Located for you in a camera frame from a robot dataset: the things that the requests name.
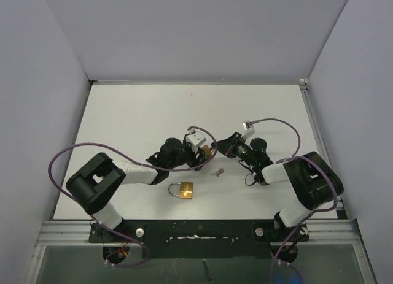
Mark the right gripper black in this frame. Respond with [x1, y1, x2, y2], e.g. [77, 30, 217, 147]
[212, 132, 257, 167]

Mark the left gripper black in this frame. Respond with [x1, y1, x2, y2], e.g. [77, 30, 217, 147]
[168, 135, 209, 169]

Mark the brass padlock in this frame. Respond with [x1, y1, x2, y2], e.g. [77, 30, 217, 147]
[168, 182, 194, 199]
[201, 145, 213, 158]

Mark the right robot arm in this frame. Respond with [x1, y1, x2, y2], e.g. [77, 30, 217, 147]
[212, 132, 344, 240]

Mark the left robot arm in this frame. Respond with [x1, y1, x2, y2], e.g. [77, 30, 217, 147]
[66, 133, 212, 242]

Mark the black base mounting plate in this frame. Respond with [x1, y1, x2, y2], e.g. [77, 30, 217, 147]
[88, 220, 309, 264]

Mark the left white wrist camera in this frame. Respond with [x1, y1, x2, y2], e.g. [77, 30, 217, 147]
[185, 130, 206, 153]

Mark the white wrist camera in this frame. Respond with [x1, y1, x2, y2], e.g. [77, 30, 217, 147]
[241, 121, 255, 140]
[185, 130, 206, 153]

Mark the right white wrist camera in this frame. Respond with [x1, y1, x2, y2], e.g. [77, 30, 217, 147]
[241, 121, 255, 140]

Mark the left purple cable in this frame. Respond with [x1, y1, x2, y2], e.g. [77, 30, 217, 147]
[48, 126, 219, 268]

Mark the purple cable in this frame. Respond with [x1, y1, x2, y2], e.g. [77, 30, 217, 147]
[48, 126, 219, 268]
[250, 118, 340, 284]

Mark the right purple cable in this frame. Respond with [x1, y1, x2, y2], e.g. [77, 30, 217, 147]
[250, 118, 340, 284]

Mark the aluminium right rail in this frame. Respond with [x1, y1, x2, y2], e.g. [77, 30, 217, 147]
[299, 77, 349, 219]

